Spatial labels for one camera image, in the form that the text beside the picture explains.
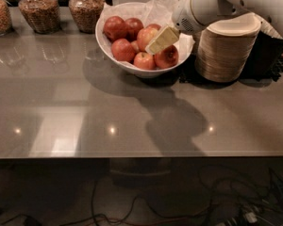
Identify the small hidden middle apple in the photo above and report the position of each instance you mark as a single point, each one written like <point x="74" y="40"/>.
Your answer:
<point x="135" y="46"/>

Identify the red apple back middle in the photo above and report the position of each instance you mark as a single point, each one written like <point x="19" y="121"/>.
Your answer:
<point x="134" y="25"/>

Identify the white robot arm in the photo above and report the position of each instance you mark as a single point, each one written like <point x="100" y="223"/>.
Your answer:
<point x="269" y="10"/>

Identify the red apple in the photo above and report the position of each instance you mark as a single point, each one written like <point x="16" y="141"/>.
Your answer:
<point x="153" y="26"/>
<point x="167" y="58"/>
<point x="115" y="28"/>
<point x="134" y="25"/>
<point x="122" y="50"/>

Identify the middle glass cereal jar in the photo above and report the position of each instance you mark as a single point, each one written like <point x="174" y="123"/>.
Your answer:
<point x="41" y="15"/>

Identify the red apple front left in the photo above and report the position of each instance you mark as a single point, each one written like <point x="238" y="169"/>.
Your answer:
<point x="122" y="50"/>

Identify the small apple front middle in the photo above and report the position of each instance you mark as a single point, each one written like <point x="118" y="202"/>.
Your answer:
<point x="144" y="61"/>

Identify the right glass cereal jar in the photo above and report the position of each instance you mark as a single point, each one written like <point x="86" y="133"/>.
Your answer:
<point x="86" y="13"/>

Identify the front stack paper bowls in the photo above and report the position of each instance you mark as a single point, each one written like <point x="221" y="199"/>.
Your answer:
<point x="225" y="46"/>

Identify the red apple front right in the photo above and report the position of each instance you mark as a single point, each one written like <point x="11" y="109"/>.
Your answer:
<point x="167" y="58"/>

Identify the white power adapter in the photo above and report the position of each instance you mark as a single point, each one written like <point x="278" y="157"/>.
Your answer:
<point x="251" y="219"/>

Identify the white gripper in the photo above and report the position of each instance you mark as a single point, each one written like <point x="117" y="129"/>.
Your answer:
<point x="186" y="16"/>

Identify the red apple back right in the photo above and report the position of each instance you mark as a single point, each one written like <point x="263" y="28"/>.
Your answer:
<point x="153" y="26"/>

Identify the white paper bowl liner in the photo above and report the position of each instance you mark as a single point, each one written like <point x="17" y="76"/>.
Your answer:
<point x="151" y="12"/>

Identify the red apple back left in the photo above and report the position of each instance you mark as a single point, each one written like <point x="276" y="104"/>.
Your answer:
<point x="115" y="28"/>

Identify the black rubber mat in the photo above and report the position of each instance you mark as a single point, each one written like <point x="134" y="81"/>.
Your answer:
<point x="261" y="64"/>

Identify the yellow-red apple centre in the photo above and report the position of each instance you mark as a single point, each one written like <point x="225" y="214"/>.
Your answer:
<point x="144" y="37"/>

